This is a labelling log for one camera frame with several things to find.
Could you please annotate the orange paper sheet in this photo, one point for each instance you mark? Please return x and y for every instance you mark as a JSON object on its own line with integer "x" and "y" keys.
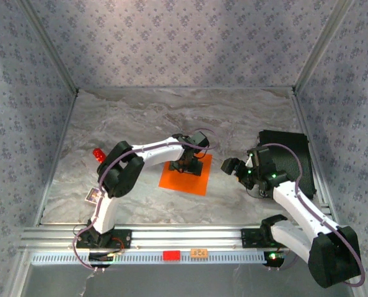
{"x": 184, "y": 185}

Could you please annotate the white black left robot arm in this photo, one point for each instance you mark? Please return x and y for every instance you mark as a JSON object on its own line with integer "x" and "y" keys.
{"x": 159, "y": 151}

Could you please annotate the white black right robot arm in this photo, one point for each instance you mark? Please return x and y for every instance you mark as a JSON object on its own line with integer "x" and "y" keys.
{"x": 295, "y": 201}

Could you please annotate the black mesh case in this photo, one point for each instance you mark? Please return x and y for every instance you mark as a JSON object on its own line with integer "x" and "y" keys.
{"x": 295, "y": 145}

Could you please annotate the red textured cylinder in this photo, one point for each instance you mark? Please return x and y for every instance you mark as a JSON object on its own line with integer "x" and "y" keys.
{"x": 98, "y": 154}

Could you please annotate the small orange wooden tag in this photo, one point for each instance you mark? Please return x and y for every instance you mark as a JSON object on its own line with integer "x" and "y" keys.
{"x": 199, "y": 253}

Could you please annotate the small picture card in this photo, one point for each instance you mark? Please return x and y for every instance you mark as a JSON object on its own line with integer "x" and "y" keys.
{"x": 92, "y": 195}

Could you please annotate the red toy brick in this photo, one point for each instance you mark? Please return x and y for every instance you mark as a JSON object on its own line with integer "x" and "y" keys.
{"x": 171, "y": 255}

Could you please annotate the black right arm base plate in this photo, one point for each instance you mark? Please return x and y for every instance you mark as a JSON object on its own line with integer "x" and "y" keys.
{"x": 249, "y": 238}

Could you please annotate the aluminium mounting rail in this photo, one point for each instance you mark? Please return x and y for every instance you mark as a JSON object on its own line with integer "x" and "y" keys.
{"x": 187, "y": 238}

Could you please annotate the aluminium side rail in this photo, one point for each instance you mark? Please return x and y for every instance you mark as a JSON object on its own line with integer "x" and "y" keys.
{"x": 302, "y": 117}
{"x": 57, "y": 157}

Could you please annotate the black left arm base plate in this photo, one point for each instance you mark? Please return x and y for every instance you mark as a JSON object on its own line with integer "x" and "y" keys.
{"x": 125, "y": 239}

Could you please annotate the aluminium corner post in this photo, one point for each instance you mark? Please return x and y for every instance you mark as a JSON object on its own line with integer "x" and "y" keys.
{"x": 316, "y": 52}
{"x": 55, "y": 53}

